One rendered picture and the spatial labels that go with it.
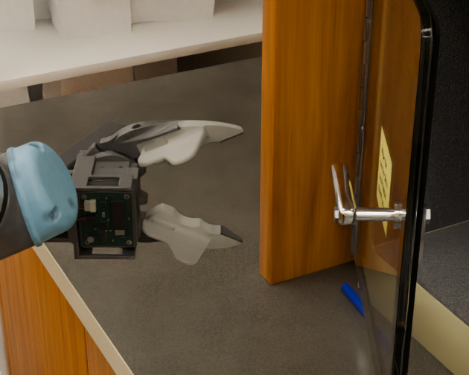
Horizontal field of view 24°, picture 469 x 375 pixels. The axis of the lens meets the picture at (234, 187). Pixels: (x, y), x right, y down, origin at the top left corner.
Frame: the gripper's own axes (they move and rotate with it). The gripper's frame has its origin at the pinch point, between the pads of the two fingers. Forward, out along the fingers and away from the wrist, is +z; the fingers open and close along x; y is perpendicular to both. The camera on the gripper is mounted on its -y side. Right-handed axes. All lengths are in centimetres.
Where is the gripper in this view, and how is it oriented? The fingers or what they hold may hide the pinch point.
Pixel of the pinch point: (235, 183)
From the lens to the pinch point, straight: 97.4
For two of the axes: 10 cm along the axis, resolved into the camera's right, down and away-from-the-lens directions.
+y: 0.0, 4.9, -8.7
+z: 10.0, 0.0, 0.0
